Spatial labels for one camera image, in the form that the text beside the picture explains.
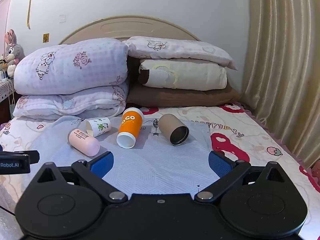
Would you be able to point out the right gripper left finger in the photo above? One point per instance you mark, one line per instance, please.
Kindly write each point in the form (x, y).
(90, 174)

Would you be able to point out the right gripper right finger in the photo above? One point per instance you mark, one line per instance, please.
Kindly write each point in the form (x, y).
(229, 172)

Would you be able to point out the orange paper cup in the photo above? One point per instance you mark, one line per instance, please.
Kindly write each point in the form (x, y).
(129, 128)

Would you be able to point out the pink cylindrical cup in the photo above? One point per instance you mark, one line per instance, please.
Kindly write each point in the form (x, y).
(84, 143)

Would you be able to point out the white cup green print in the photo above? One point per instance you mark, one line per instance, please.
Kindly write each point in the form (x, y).
(98, 126)

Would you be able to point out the brown paper cup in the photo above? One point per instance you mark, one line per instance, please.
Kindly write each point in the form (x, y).
(173, 129)

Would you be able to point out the cartoon print bedsheet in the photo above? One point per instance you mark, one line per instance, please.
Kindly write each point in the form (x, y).
(231, 131)

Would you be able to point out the brown pillow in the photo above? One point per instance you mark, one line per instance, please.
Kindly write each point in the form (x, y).
(163, 97)

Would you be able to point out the lilac folded quilt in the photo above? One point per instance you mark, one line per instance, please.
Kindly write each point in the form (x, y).
(87, 79)

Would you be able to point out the beige curtain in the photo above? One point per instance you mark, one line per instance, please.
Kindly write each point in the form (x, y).
(281, 78)

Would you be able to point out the cream folded blanket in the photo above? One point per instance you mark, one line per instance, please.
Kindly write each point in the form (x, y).
(186, 74)

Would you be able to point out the grey bunny plush toy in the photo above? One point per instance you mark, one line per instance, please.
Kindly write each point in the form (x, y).
(13, 54)

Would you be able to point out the pink cartoon pillow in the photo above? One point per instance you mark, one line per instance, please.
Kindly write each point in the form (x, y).
(143, 47)

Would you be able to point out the beige headboard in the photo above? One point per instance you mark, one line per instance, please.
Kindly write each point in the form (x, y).
(126, 26)

